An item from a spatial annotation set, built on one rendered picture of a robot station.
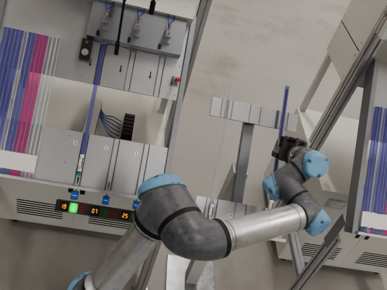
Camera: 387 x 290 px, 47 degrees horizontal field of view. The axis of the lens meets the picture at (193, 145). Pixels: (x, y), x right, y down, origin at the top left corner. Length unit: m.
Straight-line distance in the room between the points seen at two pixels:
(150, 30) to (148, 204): 0.77
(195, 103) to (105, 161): 1.87
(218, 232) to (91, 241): 1.40
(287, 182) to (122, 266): 0.51
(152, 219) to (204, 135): 2.09
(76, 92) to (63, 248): 0.77
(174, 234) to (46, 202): 1.27
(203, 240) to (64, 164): 0.76
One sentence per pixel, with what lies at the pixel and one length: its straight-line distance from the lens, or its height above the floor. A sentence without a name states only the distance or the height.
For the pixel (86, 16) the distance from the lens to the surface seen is 1.72.
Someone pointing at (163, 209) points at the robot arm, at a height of 1.15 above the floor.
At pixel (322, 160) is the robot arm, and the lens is 1.31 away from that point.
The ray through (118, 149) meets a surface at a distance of 1.62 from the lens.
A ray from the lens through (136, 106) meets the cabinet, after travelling 2.18.
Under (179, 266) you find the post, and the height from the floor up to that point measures 0.01.
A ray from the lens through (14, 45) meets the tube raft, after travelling 1.70.
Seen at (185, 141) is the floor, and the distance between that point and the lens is 3.02.
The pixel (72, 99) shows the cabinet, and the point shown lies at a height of 0.62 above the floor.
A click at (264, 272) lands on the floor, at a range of 2.50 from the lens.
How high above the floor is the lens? 1.93
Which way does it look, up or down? 40 degrees down
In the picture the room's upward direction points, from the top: 19 degrees clockwise
